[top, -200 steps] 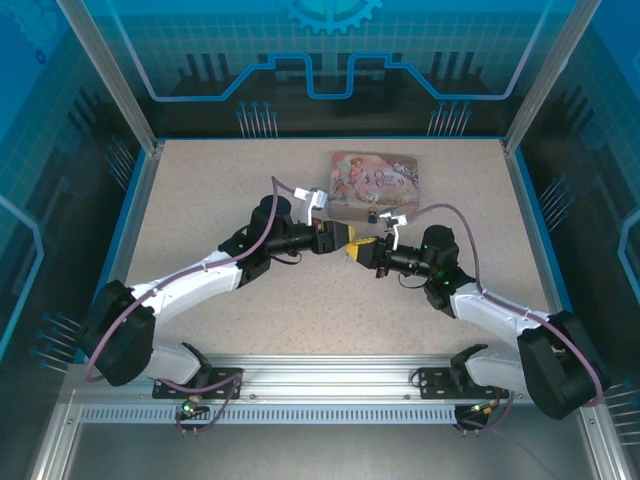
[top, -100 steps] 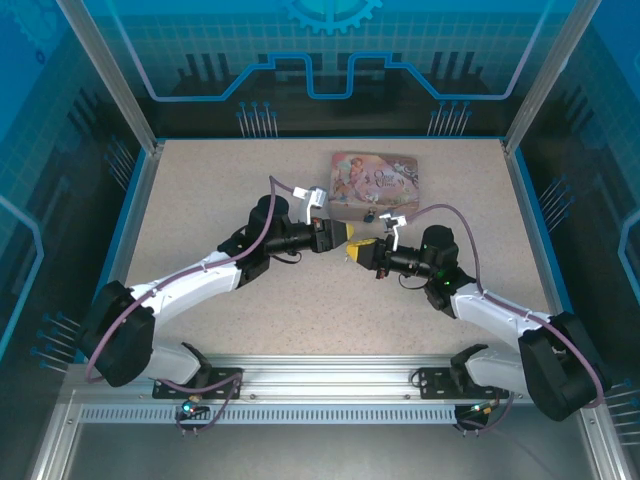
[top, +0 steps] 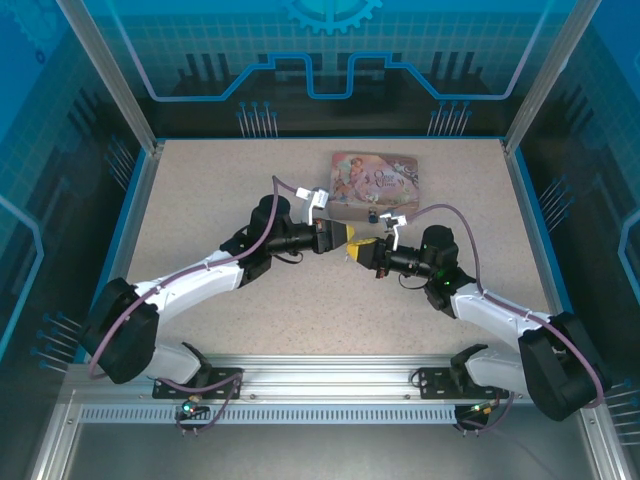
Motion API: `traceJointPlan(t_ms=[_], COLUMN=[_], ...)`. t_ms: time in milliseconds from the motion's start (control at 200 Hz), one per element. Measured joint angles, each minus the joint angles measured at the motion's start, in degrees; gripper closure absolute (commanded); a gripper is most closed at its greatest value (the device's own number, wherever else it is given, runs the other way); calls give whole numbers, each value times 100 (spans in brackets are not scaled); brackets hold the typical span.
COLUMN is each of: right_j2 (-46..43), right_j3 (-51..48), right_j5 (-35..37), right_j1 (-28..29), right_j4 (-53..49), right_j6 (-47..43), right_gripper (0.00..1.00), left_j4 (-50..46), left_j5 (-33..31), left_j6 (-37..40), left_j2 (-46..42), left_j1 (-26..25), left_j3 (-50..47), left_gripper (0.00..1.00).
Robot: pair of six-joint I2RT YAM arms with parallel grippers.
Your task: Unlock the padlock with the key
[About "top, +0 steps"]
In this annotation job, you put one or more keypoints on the aluminium cross rail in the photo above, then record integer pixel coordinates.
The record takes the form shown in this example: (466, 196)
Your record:
(325, 380)

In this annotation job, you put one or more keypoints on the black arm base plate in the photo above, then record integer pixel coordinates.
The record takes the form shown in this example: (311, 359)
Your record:
(432, 385)
(225, 387)

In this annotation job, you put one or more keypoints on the pink illustrated tin box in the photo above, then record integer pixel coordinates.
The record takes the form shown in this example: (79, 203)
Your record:
(375, 180)

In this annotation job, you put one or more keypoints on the grey metal shelf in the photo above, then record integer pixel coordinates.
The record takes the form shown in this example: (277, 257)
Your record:
(325, 450)

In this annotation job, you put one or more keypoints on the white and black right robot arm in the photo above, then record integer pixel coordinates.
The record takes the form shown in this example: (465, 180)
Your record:
(500, 310)

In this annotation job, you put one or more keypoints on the small LED connector board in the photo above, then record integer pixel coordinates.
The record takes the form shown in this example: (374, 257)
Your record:
(189, 407)
(477, 410)

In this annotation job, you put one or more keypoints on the aluminium side rail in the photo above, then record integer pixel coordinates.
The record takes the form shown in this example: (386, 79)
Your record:
(141, 200)
(522, 200)

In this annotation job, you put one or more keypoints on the aluminium frame post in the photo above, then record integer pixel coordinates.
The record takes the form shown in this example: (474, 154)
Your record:
(114, 75)
(545, 75)

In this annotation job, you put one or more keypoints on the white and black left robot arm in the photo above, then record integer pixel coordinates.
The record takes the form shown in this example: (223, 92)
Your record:
(200, 275)

